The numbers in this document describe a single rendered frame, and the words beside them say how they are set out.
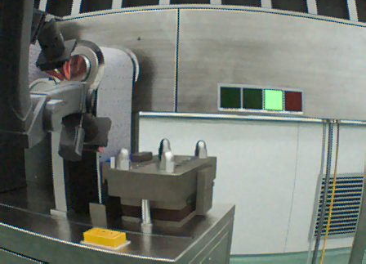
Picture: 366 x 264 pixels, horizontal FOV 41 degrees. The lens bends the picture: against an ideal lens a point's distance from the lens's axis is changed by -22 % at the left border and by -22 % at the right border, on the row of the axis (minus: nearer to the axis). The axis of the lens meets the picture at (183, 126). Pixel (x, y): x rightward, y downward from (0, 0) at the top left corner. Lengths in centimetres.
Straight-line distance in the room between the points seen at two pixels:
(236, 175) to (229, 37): 245
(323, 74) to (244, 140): 243
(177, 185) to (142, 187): 8
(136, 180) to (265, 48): 53
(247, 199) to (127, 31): 249
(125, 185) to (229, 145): 271
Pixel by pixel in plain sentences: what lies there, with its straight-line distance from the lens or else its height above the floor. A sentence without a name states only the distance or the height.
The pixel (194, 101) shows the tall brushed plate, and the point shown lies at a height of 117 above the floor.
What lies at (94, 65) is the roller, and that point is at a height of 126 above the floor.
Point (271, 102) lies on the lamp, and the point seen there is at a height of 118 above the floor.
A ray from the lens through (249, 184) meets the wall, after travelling 395.
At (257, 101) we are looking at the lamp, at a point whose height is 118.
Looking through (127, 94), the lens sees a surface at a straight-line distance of 151.
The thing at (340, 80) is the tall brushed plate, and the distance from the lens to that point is 155.
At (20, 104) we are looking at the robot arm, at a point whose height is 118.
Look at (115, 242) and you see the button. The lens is 106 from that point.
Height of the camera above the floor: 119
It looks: 3 degrees down
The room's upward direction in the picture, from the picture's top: 1 degrees clockwise
